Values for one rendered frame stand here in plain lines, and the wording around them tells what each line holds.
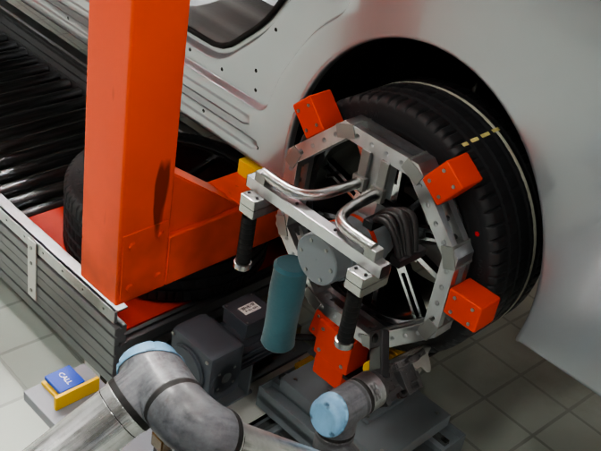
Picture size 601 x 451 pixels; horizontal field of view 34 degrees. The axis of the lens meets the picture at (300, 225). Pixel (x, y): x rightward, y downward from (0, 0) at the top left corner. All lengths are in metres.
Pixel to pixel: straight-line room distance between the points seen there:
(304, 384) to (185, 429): 1.12
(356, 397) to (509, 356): 1.39
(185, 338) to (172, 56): 0.80
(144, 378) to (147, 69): 0.74
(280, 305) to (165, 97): 0.58
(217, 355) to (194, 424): 0.88
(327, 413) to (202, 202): 0.72
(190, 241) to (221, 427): 0.93
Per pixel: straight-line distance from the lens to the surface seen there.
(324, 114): 2.31
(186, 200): 2.52
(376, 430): 2.74
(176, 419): 1.74
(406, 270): 2.40
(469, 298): 2.17
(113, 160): 2.33
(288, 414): 2.83
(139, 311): 2.92
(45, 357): 3.17
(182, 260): 2.61
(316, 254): 2.22
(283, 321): 2.44
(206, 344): 2.62
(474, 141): 2.21
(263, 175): 2.20
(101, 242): 2.49
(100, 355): 2.89
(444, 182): 2.09
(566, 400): 3.41
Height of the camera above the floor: 2.13
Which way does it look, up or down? 33 degrees down
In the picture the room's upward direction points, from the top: 10 degrees clockwise
